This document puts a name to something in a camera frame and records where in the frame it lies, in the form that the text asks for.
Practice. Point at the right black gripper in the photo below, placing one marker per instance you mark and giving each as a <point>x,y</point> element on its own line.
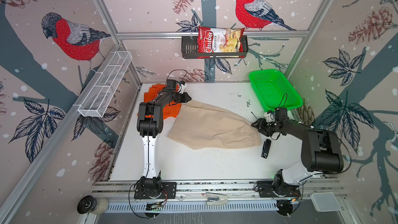
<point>259,124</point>

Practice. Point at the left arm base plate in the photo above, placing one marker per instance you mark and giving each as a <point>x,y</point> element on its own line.
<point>167,190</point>

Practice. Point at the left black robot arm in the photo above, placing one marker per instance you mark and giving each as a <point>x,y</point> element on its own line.
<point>149,132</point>

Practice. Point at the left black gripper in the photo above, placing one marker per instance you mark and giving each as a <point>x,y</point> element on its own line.
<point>184,96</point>

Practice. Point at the beige shorts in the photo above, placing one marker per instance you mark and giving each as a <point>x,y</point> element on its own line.
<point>199,125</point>

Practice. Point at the green plastic basket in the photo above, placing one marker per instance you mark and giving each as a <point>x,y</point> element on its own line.
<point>273,90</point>

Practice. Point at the black wall basket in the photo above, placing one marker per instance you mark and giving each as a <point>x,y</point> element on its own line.
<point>190,50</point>

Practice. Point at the red cassava chips bag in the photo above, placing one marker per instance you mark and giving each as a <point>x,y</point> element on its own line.
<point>215,40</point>

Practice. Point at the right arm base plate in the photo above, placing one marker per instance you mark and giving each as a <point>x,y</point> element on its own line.
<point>268,189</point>

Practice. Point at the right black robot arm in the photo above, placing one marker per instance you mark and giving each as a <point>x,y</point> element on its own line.
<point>320,152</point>

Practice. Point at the white square box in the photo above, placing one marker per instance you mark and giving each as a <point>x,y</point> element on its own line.
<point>325,202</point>

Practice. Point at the tape roll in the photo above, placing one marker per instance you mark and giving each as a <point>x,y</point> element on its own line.
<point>93,205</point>

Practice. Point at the small black marker object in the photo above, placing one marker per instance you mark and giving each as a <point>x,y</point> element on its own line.
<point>266,148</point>

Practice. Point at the white wire mesh shelf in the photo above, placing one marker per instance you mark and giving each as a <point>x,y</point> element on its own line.
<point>100,95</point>

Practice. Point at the grey clip tool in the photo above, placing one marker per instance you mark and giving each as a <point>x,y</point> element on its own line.
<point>216,199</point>

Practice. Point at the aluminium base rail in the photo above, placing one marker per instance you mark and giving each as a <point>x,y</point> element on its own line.
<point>191,196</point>

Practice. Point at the orange shorts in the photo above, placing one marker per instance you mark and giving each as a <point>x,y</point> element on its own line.
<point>157,105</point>

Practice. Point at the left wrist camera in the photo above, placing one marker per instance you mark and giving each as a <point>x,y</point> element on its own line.
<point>174,84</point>

